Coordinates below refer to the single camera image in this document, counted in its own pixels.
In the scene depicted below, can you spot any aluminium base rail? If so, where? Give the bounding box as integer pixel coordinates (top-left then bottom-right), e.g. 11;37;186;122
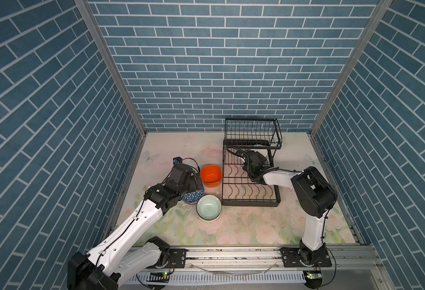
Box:
75;245;395;290

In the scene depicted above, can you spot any black wire dish rack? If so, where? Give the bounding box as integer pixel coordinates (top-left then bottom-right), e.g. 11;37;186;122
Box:
222;117;282;207

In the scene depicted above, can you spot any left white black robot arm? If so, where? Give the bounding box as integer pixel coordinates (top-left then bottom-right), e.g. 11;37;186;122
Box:
67;158;203;290

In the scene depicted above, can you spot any orange square bowl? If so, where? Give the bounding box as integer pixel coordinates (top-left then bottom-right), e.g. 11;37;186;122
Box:
200;165;223;188

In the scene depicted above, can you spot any white slotted cable duct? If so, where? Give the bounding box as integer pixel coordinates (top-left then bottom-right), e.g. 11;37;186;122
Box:
125;271;306;286

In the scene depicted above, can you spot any blue triangle patterned bowl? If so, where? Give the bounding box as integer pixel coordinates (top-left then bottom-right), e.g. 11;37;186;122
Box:
182;189;205;204

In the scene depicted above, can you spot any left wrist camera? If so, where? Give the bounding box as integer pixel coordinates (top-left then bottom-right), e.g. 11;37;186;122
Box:
172;157;183;165

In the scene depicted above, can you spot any green ringed bowl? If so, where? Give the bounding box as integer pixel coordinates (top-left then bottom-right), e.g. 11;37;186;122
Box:
196;195;222;222

